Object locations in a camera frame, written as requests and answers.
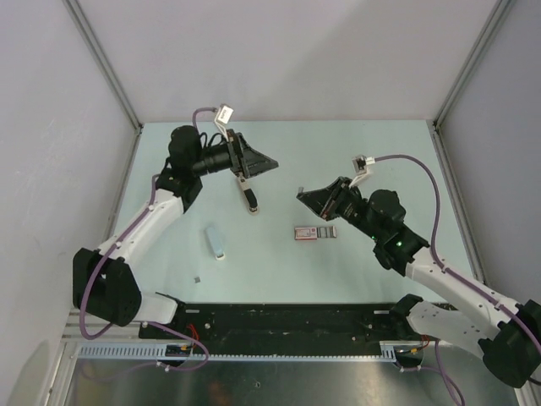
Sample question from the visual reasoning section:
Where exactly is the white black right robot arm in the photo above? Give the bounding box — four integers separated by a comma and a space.
297, 177, 540, 388

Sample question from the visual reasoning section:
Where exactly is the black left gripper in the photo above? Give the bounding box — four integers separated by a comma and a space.
192, 129, 278, 180

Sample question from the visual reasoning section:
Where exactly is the black beige stapler base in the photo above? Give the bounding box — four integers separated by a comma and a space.
237, 175, 260, 215

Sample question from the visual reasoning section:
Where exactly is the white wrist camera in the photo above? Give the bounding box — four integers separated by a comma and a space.
213, 103, 234, 136
349, 155, 375, 189

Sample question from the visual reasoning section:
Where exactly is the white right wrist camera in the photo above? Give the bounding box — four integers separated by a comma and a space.
349, 155, 375, 189

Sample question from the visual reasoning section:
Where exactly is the aluminium frame rail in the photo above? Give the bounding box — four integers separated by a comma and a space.
62, 309, 139, 343

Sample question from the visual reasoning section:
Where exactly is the light blue stapler cover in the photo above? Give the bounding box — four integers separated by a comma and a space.
205, 226, 225, 261

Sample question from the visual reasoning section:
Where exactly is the red white staple box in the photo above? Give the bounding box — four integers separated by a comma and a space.
294, 225, 337, 241

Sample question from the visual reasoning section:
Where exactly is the white cable duct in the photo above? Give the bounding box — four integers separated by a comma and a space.
75, 342, 398, 363

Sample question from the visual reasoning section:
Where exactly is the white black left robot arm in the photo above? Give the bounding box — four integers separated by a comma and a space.
73, 125, 279, 338

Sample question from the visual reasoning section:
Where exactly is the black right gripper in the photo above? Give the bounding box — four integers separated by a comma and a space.
298, 177, 383, 242

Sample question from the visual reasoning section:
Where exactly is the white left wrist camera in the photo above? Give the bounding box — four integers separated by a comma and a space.
213, 103, 234, 136

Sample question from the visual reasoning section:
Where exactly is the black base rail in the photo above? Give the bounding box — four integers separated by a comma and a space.
139, 303, 422, 357

